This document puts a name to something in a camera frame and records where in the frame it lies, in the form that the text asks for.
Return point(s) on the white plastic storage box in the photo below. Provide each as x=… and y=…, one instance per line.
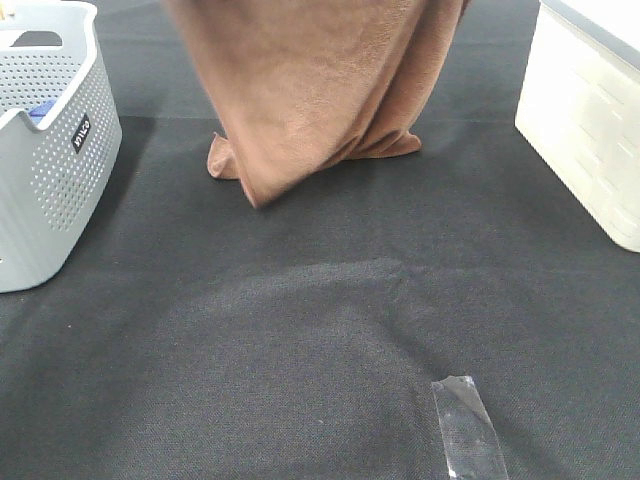
x=579, y=107

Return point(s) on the blue item in basket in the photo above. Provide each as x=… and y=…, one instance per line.
x=40, y=111

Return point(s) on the grey perforated laundry basket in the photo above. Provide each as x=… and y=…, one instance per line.
x=54, y=169

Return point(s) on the black table cloth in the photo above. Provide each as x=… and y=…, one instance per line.
x=190, y=336

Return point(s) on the brown towel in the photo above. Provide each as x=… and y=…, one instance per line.
x=300, y=86

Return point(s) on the clear tape strip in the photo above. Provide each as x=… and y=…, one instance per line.
x=471, y=446

